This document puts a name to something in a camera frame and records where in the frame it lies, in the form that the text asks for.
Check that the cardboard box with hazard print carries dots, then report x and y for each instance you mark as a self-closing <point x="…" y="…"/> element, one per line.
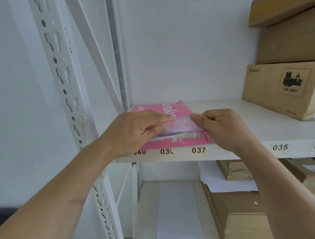
<point x="278" y="88"/>

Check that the pink mailer bag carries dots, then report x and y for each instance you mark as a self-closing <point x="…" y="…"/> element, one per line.
<point x="172" y="108"/>

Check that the white metal shelf board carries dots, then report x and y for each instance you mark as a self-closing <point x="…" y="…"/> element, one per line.
<point x="265" y="128"/>

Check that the white paper sheets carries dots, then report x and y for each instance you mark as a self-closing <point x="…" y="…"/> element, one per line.
<point x="211" y="177"/>

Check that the person's left hand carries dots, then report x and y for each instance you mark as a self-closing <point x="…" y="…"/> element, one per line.
<point x="128" y="130"/>

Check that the small taped cardboard box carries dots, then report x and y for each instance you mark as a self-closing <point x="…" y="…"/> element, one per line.
<point x="233" y="170"/>

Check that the beige shelf board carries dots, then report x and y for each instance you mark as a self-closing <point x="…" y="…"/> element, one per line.
<point x="147" y="211"/>

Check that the person's left forearm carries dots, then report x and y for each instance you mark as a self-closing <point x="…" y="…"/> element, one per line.
<point x="54" y="194"/>

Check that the white translucent label film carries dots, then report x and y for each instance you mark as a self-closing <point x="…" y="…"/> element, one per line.
<point x="183" y="125"/>

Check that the person's right hand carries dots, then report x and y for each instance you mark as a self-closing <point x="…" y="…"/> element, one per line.
<point x="226" y="128"/>

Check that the white number sticker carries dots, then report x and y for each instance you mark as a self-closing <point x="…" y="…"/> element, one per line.
<point x="280" y="147"/>
<point x="198" y="151"/>
<point x="166" y="153"/>
<point x="140" y="152"/>

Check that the plain large cardboard box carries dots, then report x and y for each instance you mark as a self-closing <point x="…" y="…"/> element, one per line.
<point x="288" y="41"/>

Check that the person's right thumb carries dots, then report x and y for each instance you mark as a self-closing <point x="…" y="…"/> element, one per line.
<point x="198" y="121"/>

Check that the large open cardboard box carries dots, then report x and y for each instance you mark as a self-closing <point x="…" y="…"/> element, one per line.
<point x="241" y="214"/>

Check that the white slotted rack upright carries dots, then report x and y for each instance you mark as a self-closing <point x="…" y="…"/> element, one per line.
<point x="64" y="81"/>

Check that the grey slotted rack post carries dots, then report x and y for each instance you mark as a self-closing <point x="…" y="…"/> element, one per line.
<point x="118" y="51"/>

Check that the person's left thumb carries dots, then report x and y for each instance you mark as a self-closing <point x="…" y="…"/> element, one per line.
<point x="157" y="133"/>

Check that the person's right forearm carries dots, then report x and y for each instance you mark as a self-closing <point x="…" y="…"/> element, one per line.
<point x="278" y="187"/>

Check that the flat brown cardboard box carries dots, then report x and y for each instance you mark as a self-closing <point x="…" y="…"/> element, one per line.
<point x="300" y="172"/>

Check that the plain tilted cardboard box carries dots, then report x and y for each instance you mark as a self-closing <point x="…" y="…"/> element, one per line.
<point x="273" y="11"/>

